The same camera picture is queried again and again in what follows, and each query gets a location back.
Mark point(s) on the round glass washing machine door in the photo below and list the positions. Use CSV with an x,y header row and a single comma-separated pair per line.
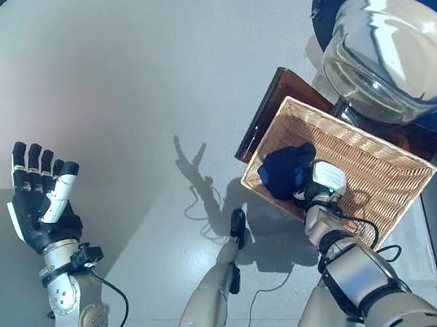
x,y
391,55

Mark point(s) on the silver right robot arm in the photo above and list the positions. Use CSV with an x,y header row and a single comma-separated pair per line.
x,y
354,274

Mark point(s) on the right robot leg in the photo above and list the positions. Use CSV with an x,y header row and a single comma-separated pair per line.
x,y
316,321

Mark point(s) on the navy blue garment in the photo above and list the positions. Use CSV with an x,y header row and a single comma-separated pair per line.
x,y
282,174

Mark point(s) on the brown wicker laundry tray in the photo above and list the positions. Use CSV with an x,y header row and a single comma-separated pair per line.
x,y
377,181

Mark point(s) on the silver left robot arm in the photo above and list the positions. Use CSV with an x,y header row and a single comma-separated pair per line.
x,y
66,301

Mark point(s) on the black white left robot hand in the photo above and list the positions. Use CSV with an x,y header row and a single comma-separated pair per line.
x,y
33,216

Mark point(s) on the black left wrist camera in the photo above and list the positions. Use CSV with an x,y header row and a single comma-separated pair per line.
x,y
86,256

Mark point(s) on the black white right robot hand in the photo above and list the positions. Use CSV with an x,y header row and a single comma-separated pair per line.
x,y
328,180

